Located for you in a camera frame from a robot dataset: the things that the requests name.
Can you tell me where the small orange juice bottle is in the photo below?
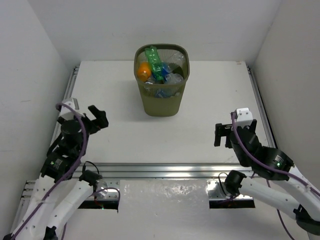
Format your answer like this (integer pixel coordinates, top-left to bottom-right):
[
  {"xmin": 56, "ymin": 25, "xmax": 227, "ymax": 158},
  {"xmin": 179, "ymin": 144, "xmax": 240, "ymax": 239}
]
[{"xmin": 137, "ymin": 62, "xmax": 152, "ymax": 82}]

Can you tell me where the green plastic bottle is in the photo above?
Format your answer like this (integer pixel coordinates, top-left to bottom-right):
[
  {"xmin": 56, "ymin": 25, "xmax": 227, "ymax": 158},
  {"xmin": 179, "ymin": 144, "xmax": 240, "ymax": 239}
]
[{"xmin": 144, "ymin": 45, "xmax": 165, "ymax": 84}]

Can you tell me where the blue label bottle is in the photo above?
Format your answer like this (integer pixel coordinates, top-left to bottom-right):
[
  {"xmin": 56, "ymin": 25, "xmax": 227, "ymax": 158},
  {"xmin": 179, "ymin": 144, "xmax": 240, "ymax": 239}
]
[{"xmin": 162, "ymin": 63, "xmax": 172, "ymax": 83}]

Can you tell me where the clear unlabelled bottle white cap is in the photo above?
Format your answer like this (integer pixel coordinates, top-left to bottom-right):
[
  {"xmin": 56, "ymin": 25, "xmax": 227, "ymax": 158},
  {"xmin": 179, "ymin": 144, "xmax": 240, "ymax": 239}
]
[{"xmin": 164, "ymin": 52, "xmax": 186, "ymax": 72}]

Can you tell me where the clear bottle colourful label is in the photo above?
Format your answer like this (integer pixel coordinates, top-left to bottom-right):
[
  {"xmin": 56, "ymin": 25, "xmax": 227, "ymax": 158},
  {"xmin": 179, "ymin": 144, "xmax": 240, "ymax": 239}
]
[{"xmin": 143, "ymin": 81, "xmax": 175, "ymax": 99}]

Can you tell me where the clear bottle green-white label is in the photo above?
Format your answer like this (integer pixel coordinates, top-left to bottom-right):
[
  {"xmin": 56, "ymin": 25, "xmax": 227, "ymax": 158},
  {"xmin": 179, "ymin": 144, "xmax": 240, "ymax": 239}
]
[{"xmin": 164, "ymin": 73, "xmax": 184, "ymax": 85}]

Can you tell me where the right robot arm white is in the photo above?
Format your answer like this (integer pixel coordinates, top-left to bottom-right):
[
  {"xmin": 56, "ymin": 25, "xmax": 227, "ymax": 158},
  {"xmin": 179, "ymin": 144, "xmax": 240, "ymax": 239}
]
[{"xmin": 214, "ymin": 119, "xmax": 320, "ymax": 237}]

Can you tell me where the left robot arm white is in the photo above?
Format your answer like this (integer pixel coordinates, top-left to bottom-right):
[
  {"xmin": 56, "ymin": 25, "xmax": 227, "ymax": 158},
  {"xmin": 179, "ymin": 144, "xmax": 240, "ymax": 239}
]
[{"xmin": 4, "ymin": 103, "xmax": 109, "ymax": 240}]

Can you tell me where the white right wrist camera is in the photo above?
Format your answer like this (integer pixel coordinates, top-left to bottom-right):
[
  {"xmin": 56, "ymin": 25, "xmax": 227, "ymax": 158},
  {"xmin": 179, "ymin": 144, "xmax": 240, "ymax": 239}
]
[{"xmin": 235, "ymin": 107, "xmax": 254, "ymax": 128}]

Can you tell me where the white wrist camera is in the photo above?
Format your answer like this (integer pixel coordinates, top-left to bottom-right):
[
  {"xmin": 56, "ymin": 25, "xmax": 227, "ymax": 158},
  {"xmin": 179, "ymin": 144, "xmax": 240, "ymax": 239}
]
[
  {"xmin": 59, "ymin": 97, "xmax": 79, "ymax": 121},
  {"xmin": 235, "ymin": 107, "xmax": 254, "ymax": 128}
]

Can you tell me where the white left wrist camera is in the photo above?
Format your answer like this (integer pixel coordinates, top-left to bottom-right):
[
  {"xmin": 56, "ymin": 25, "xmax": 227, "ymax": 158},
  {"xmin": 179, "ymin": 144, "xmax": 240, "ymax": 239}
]
[{"xmin": 59, "ymin": 97, "xmax": 79, "ymax": 121}]

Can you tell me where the aluminium rail frame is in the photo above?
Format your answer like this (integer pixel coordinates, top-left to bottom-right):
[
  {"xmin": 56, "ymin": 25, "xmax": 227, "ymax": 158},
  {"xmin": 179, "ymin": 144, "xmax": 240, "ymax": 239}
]
[{"xmin": 7, "ymin": 63, "xmax": 298, "ymax": 236}]

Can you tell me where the black cable loop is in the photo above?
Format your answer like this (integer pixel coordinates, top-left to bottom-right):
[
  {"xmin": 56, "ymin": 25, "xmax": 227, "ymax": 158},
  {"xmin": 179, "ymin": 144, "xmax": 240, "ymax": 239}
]
[{"xmin": 216, "ymin": 170, "xmax": 238, "ymax": 201}]

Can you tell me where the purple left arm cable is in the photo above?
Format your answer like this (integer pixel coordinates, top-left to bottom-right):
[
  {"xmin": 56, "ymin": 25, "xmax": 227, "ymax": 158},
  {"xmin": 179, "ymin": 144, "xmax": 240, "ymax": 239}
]
[{"xmin": 9, "ymin": 103, "xmax": 121, "ymax": 240}]

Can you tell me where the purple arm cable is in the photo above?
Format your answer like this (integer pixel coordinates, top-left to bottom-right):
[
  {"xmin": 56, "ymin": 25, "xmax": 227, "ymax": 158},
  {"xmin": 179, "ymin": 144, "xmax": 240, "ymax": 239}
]
[
  {"xmin": 229, "ymin": 112, "xmax": 320, "ymax": 240},
  {"xmin": 9, "ymin": 103, "xmax": 121, "ymax": 240}
]

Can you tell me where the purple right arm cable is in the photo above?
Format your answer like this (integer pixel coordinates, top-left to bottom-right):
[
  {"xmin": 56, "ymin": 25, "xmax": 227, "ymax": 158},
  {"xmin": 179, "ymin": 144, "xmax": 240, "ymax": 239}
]
[{"xmin": 229, "ymin": 112, "xmax": 320, "ymax": 240}]

